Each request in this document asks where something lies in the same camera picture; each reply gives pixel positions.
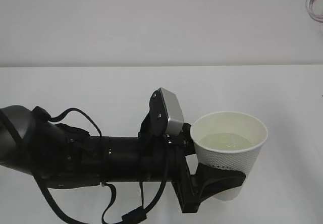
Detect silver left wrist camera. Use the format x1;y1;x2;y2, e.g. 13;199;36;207
149;87;184;137

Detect white paper cup green logo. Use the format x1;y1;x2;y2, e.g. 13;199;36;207
189;110;268;201

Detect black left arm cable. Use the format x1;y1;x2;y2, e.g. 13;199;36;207
0;107;172;224

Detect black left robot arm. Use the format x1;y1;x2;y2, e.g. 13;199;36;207
1;105;246;213

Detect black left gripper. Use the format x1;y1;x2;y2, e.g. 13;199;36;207
138;122;247;208

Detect clear water bottle red label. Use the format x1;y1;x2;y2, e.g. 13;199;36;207
305;0;322;35

